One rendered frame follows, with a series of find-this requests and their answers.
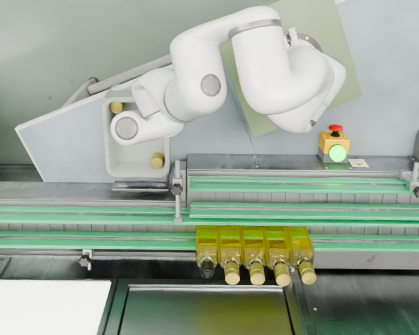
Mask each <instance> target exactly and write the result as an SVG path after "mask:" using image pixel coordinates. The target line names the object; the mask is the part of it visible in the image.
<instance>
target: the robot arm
mask: <svg viewBox="0 0 419 335"><path fill-rule="evenodd" d="M295 29H296V28H295V27H291V28H290V29H289V30H288V31H289V32H290V33H289V36H290V38H291V40H287V39H286V36H285V35H283V30H282V24H281V18H280V16H279V14H278V12H277V11H276V10H274V9H273V8H271V7H268V6H260V5H259V6H255V7H250V8H246V9H244V10H242V11H238V12H236V13H233V14H230V15H227V16H224V17H221V18H218V19H215V20H212V21H209V22H207V23H204V24H201V25H198V26H196V27H193V28H191V29H188V30H187V31H184V32H183V33H181V34H180V35H178V36H177V37H176V38H175V39H174V40H173V41H172V42H171V44H170V54H171V58H172V64H173V67H174V70H171V69H169V68H157V69H154V70H151V71H149V72H147V73H146V74H143V75H142V76H141V77H140V78H139V79H138V80H136V82H135V83H134V84H133V85H132V95H133V97H134V99H135V101H136V104H137V106H138V108H139V110H140V112H139V111H136V110H133V111H125V112H121V113H119V114H117V115H116V116H115V117H114V118H113V120H112V122H111V125H110V132H111V134H112V137H113V138H114V140H115V141H116V142H118V143H119V144H121V145H123V146H133V145H135V144H140V143H143V142H148V141H151V140H157V139H160V138H162V139H166V138H171V137H173V136H176V135H178V134H179V133H180V132H181V131H182V130H183V129H184V124H185V123H188V122H192V121H194V120H196V119H198V118H201V117H203V116H206V115H208V114H211V113H212V112H215V111H216V110H218V109H219V108H221V106H222V105H223V103H224V102H225V99H226V95H227V84H226V80H225V73H224V69H223V64H222V59H221V53H220V49H219V46H220V45H221V44H222V43H226V42H228V41H231V42H232V47H233V53H234V57H235V63H236V67H237V72H238V76H239V82H240V86H241V90H242V93H243V95H244V97H245V99H246V101H247V103H248V104H249V106H250V107H251V108H252V109H253V110H254V111H256V112H258V113H260V114H264V115H266V117H267V118H268V119H269V120H270V121H271V122H272V123H273V124H274V125H276V126H277V127H278V128H280V129H282V130H284V131H286V132H289V133H292V134H305V133H307V132H309V131H311V129H312V128H313V127H314V125H315V124H316V123H317V121H318V120H319V118H320V117H321V116H322V115H323V113H324V111H325V110H326V109H327V107H328V106H329V105H330V103H331V102H332V101H333V99H334V98H335V96H336V95H337V94H338V92H339V90H340V89H341V88H342V86H343V84H344V82H345V79H346V76H347V72H346V69H345V67H344V65H343V63H341V62H340V60H338V59H337V58H335V57H333V56H331V55H328V54H327V53H321V52H320V51H318V50H317V49H315V48H314V46H313V45H311V44H310V43H308V42H307V41H304V40H301V39H298V36H297V32H296V31H295Z"/></svg>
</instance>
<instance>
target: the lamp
mask: <svg viewBox="0 0 419 335"><path fill-rule="evenodd" d="M346 154H347V153H346V150H345V148H344V147H343V146H342V145H340V144H335V145H333V146H331V147H330V149H329V156H330V158H331V159H332V160H334V161H335V162H340V161H342V160H344V159H345V157H346Z"/></svg>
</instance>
